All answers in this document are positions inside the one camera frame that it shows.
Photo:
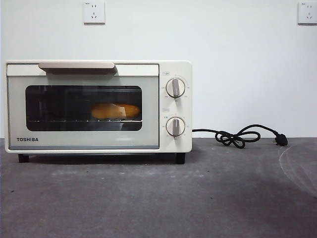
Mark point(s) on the yellow corn cob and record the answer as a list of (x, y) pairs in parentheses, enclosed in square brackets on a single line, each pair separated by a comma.
[(105, 111)]

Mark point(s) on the cream oven knob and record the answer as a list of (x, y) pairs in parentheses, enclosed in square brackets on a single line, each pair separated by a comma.
[(175, 126), (175, 87)]

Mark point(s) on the cream toaster oven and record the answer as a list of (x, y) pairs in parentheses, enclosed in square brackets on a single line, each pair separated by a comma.
[(178, 67)]

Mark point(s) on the white wall socket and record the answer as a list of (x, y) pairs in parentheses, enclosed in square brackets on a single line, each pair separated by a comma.
[(307, 12), (94, 12)]

